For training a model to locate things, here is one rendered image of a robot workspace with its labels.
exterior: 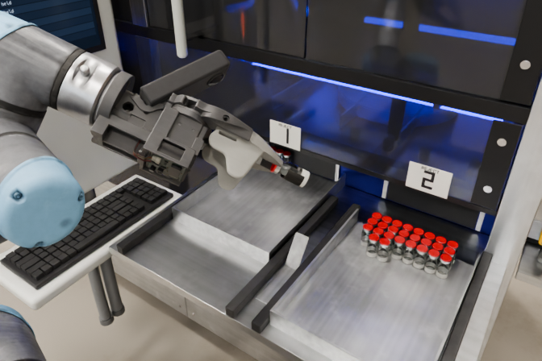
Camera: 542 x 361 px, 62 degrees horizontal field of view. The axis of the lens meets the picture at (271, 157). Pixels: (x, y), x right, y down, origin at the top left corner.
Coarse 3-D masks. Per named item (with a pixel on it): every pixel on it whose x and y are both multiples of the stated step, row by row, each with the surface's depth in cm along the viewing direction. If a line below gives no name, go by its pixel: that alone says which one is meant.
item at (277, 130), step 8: (272, 120) 107; (272, 128) 108; (280, 128) 107; (288, 128) 105; (296, 128) 104; (272, 136) 109; (280, 136) 108; (296, 136) 105; (280, 144) 109; (288, 144) 107; (296, 144) 106
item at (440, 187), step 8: (408, 168) 92; (416, 168) 91; (424, 168) 90; (432, 168) 89; (408, 176) 93; (416, 176) 92; (424, 176) 91; (440, 176) 89; (448, 176) 88; (408, 184) 93; (416, 184) 92; (424, 184) 91; (432, 184) 90; (440, 184) 89; (448, 184) 88; (432, 192) 91; (440, 192) 90
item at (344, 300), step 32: (352, 224) 99; (320, 256) 88; (352, 256) 91; (480, 256) 87; (288, 288) 80; (320, 288) 84; (352, 288) 84; (384, 288) 84; (416, 288) 84; (448, 288) 84; (288, 320) 74; (320, 320) 78; (352, 320) 78; (384, 320) 78; (416, 320) 78; (448, 320) 78; (320, 352) 73; (352, 352) 73; (384, 352) 73; (416, 352) 73
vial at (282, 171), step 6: (288, 162) 56; (276, 168) 55; (282, 168) 55; (288, 168) 55; (294, 168) 55; (300, 168) 56; (282, 174) 55; (300, 174) 55; (306, 174) 56; (306, 180) 56; (300, 186) 56
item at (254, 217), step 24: (216, 192) 111; (240, 192) 111; (264, 192) 111; (288, 192) 111; (312, 192) 111; (336, 192) 110; (192, 216) 97; (216, 216) 103; (240, 216) 103; (264, 216) 103; (288, 216) 103; (216, 240) 96; (240, 240) 91; (264, 240) 96; (288, 240) 94
